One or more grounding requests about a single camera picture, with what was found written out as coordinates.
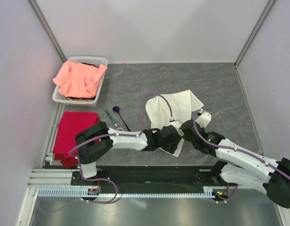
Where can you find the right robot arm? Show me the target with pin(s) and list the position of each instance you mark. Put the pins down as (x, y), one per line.
(269, 176)

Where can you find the slotted cable duct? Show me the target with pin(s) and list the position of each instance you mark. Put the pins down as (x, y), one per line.
(91, 193)

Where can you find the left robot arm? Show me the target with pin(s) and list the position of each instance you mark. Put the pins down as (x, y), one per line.
(97, 140)

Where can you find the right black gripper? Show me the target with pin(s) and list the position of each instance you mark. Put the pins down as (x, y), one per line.
(185, 137)

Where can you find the salmon pink cloth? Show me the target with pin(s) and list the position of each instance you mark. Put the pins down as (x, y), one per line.
(79, 80)

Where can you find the white cloth napkin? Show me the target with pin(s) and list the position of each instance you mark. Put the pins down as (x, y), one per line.
(160, 108)

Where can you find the green handled metal spoon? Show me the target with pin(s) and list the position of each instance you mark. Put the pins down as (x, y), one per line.
(113, 121)

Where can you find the aluminium frame post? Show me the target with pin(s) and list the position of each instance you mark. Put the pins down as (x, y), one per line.
(262, 18)
(46, 28)

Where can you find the red folded cloth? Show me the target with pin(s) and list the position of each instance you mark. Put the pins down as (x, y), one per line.
(69, 126)

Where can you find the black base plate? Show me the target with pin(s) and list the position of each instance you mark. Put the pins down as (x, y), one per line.
(193, 175)

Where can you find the right aluminium frame post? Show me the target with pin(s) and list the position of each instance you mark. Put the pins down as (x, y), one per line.
(262, 18)

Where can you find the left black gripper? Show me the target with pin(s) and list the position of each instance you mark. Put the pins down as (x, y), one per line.
(172, 148)

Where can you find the left aluminium frame post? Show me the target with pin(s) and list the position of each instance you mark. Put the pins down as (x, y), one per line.
(46, 28)

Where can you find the purple handled spoon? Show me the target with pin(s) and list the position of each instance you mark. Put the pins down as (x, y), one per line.
(117, 110)

